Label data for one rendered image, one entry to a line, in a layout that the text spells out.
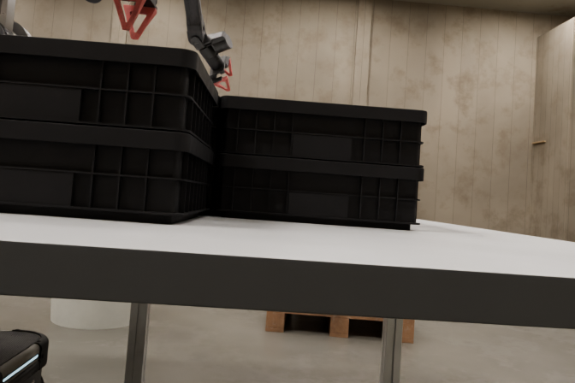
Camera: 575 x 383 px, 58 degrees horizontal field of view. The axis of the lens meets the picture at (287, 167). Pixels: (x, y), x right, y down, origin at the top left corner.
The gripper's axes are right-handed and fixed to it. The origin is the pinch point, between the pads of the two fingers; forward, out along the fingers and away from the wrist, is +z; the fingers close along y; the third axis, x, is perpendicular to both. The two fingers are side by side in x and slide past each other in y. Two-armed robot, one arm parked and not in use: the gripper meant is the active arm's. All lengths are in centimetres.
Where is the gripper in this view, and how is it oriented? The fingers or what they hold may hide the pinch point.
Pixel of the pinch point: (131, 31)
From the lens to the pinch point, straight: 114.1
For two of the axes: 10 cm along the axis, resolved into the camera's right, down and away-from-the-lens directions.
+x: -9.9, -1.2, -0.2
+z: -1.2, 9.9, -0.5
